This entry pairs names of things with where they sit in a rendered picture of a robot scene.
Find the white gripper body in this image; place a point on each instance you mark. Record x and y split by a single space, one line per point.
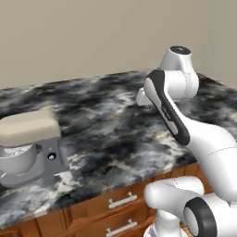
142 98

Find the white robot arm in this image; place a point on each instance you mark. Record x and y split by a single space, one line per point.
209 145

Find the beige and grey stand mixer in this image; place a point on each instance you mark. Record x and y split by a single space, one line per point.
29 125

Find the shallow wooden drawer front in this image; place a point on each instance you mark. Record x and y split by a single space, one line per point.
92 203

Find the deep wooden drawer front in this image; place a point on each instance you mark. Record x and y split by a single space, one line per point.
92 227

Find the silver mixing bowl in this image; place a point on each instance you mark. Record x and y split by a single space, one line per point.
17 159

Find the wooden cupboard door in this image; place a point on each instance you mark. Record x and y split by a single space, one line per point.
37 224

